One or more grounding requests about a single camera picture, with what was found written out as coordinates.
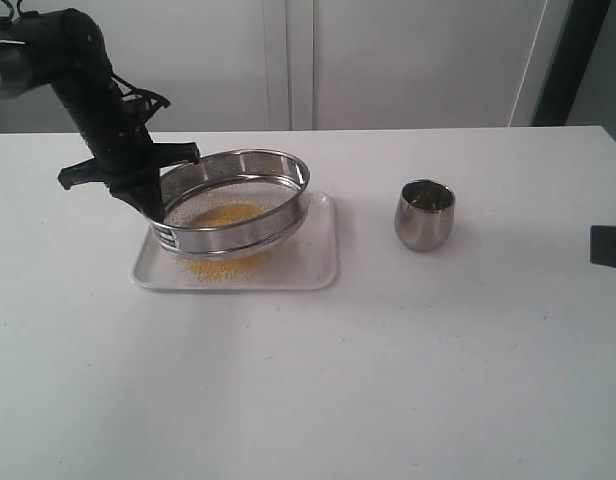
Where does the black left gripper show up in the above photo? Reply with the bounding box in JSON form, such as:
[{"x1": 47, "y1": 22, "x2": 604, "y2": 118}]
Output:
[{"x1": 58, "y1": 115, "x2": 199, "y2": 222}]

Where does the round steel mesh sieve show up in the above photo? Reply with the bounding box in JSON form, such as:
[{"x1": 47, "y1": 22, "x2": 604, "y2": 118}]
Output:
[{"x1": 150, "y1": 149, "x2": 310, "y2": 260}]

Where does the yellow fine grain pile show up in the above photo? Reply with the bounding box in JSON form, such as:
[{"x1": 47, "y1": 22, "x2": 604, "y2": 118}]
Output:
[{"x1": 178, "y1": 202, "x2": 270, "y2": 281}]

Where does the stainless steel cup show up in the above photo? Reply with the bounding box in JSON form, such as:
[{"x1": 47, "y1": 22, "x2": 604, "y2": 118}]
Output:
[{"x1": 394, "y1": 179, "x2": 456, "y2": 252}]

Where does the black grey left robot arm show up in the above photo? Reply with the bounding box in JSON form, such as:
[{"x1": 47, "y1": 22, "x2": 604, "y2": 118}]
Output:
[{"x1": 0, "y1": 3, "x2": 200, "y2": 221}]

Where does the white cabinet with doors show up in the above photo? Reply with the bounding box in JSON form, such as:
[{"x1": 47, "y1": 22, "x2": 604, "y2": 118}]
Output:
[{"x1": 0, "y1": 0, "x2": 574, "y2": 135}]

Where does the white rectangular plastic tray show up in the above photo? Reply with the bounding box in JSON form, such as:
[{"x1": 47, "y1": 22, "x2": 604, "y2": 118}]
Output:
[{"x1": 131, "y1": 192, "x2": 339, "y2": 292}]

